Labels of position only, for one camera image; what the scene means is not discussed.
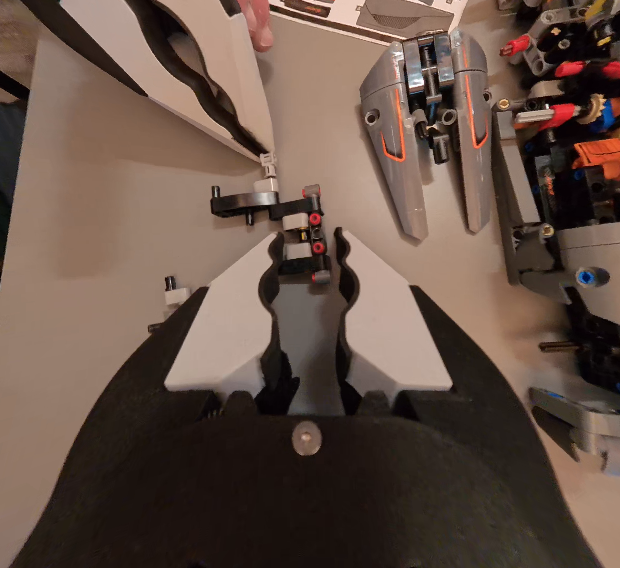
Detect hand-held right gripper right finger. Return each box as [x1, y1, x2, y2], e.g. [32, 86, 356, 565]
[334, 227, 453, 415]

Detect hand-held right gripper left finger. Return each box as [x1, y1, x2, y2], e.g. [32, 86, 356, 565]
[165, 232, 300, 416]

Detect dark grey lego axle assembly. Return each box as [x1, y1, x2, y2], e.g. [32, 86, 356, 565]
[148, 276, 192, 334]

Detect black lego beam assembly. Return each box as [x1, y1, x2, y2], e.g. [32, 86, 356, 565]
[210, 151, 282, 226]

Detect black lego assembly red pins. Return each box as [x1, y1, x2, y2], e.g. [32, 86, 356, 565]
[269, 184, 332, 285]

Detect grey lego panels orange stripes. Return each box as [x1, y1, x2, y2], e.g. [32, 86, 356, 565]
[359, 28, 492, 242]

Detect large lego vehicle model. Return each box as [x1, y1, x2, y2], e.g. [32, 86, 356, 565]
[491, 0, 620, 477]

